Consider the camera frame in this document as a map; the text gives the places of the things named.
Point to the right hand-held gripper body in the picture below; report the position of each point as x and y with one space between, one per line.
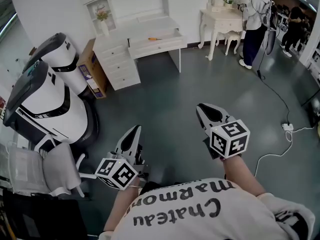
228 139

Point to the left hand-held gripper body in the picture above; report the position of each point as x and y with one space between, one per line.
117 174

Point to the white desk drawer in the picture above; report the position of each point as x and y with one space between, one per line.
157 46

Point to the person's right forearm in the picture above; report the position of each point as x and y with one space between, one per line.
240 176

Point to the person's left forearm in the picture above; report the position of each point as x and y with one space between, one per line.
120 206

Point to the white and grey chair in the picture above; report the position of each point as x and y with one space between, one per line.
60 171

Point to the white power adapter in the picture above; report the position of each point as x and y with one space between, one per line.
288 126

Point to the person's white printed shirt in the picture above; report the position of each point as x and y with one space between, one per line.
200 221

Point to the black cabinet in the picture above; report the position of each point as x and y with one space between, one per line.
37 219

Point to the large white and black robot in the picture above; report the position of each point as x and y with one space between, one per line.
50 104

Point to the brown cardboard box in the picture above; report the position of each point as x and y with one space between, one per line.
93 76

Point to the cream stool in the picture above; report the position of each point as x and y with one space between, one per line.
231 37

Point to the white desk with drawers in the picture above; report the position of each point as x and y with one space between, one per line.
117 59

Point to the cream dressing table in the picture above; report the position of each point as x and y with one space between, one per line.
220 21

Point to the small white and black robot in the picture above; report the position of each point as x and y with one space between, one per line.
67 66

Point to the small white flower bouquet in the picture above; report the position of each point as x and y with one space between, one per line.
228 0

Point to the white vase with flowers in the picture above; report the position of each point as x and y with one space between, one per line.
103 21

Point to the white hutch shelf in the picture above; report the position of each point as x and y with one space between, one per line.
135 4

